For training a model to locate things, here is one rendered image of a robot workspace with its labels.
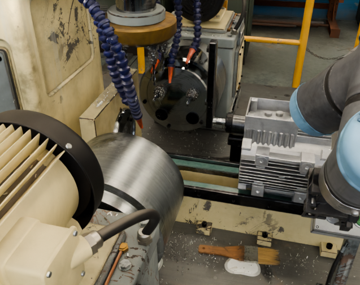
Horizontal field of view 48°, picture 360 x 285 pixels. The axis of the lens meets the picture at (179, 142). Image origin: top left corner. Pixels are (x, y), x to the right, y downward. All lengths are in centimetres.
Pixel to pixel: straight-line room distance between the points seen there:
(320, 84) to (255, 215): 55
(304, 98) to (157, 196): 31
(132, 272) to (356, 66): 39
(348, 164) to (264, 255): 65
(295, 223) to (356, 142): 66
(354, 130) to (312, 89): 18
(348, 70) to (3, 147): 42
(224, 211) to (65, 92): 51
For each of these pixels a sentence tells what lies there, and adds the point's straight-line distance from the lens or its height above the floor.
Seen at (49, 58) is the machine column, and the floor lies 125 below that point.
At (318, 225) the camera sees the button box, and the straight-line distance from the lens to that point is 83.
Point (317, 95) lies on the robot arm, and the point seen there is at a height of 134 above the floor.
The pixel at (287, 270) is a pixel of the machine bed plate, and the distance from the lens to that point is 107.
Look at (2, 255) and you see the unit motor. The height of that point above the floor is 131.
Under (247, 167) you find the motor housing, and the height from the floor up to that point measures 103.
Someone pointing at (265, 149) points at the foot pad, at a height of 107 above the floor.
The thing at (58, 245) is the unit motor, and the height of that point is 131.
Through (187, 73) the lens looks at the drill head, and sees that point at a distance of 121.
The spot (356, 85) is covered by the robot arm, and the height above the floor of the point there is 140.
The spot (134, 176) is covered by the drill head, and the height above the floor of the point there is 115.
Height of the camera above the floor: 160
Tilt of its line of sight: 33 degrees down
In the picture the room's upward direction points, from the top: straight up
